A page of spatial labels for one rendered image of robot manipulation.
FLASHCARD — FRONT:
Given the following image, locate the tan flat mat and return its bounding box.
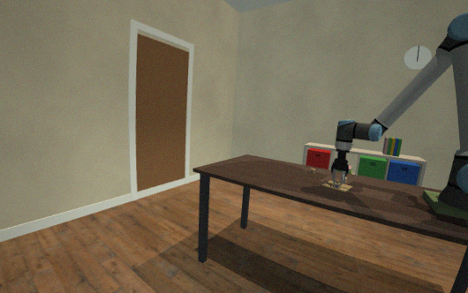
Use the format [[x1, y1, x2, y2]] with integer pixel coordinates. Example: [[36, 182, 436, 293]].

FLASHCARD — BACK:
[[322, 181, 352, 192]]

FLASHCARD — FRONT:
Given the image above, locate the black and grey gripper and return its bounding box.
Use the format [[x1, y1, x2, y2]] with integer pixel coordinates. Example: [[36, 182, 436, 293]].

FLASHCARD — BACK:
[[331, 149, 350, 186]]

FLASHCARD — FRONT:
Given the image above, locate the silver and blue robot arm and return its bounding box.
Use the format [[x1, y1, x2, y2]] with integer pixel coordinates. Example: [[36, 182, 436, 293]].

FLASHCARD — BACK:
[[335, 12, 468, 211]]

